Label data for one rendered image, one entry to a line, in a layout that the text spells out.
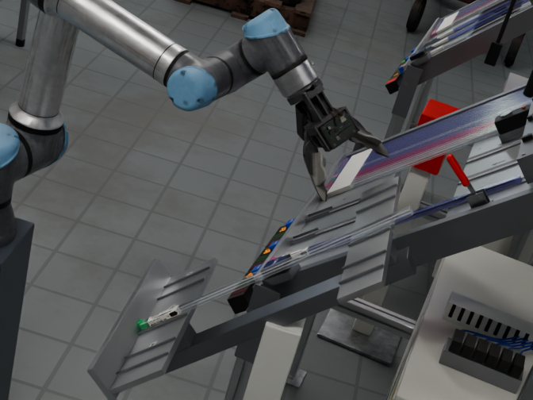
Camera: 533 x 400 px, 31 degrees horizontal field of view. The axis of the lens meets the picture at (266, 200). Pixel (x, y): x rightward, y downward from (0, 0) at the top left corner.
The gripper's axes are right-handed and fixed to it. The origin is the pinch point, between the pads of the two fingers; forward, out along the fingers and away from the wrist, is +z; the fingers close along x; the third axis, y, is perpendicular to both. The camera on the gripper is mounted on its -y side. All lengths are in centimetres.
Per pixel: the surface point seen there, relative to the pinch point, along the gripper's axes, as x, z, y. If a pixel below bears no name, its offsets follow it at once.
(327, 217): -3.3, 8.0, -22.1
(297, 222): -8.9, 5.7, -23.9
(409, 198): 36, 34, -87
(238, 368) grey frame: -37.5, 18.5, -7.1
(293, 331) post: -29.0, 8.7, 24.3
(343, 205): 1.4, 8.2, -22.8
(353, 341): 3, 65, -106
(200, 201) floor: -4, 13, -173
